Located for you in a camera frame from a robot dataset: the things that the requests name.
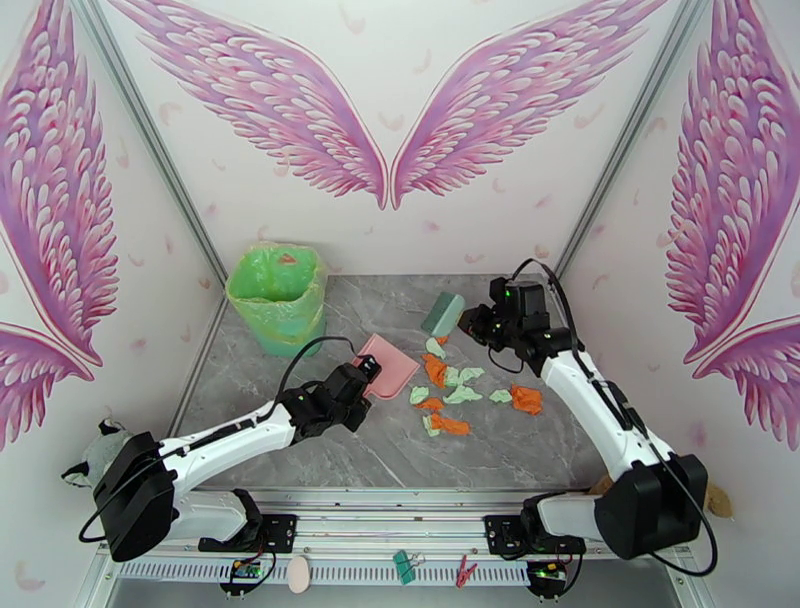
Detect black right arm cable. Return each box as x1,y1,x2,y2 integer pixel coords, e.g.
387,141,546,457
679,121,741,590
511,257,586,353

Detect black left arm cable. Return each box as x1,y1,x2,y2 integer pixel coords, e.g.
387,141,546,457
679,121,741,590
273,336,363,415

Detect beige egg-shaped object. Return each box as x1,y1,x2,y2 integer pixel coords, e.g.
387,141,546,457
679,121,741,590
286,556,312,595

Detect green binder clip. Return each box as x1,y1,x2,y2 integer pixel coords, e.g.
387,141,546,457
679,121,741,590
392,549,421,586

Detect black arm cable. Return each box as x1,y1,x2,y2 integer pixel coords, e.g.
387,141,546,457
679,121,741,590
511,257,586,353
273,336,363,415

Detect pink plastic dustpan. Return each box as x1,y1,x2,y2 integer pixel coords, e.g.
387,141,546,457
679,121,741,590
351,332,421,401

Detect aluminium mounting rail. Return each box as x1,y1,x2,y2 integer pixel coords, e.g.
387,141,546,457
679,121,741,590
93,487,698,589

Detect green hand brush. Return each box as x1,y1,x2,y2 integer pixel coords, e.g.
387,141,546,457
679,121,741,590
419,291,467,339

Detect brown plush toy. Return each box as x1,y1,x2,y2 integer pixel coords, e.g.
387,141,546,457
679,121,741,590
590,474,736,521

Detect green bin with plastic bag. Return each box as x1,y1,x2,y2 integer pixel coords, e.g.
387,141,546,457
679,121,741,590
224,242,329,359

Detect small circuit board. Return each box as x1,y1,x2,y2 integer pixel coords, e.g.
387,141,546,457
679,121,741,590
524,557,574,596
218,557,278,595

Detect grey and white plush toy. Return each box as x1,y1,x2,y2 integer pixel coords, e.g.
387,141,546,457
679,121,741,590
61,418,136,490

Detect aluminium frame post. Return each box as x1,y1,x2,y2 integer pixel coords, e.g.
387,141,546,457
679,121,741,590
67,0,230,284
549,0,715,290

